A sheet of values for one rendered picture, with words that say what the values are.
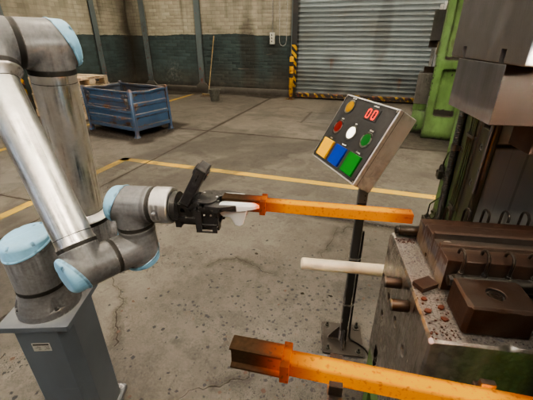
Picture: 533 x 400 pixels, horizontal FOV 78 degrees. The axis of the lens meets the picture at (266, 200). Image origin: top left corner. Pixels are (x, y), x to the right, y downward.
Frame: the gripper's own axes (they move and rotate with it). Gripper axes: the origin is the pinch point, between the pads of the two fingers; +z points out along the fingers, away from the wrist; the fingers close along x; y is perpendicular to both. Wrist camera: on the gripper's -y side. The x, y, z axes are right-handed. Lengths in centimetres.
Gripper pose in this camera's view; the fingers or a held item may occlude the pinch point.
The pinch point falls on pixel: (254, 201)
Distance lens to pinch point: 77.1
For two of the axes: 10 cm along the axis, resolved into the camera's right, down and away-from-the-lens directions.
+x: -1.5, 4.5, -8.8
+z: 9.9, 0.5, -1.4
